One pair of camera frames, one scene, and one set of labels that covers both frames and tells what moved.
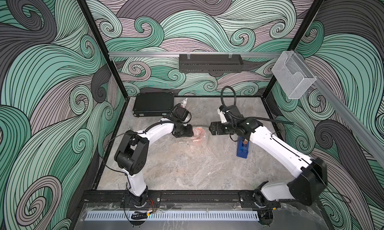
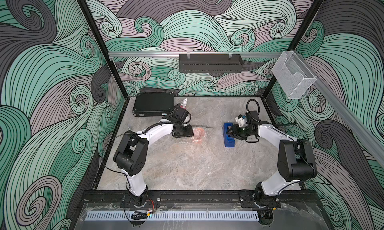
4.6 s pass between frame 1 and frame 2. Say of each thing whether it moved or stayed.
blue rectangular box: moved
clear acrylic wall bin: stayed
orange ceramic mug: stayed
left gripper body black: stayed
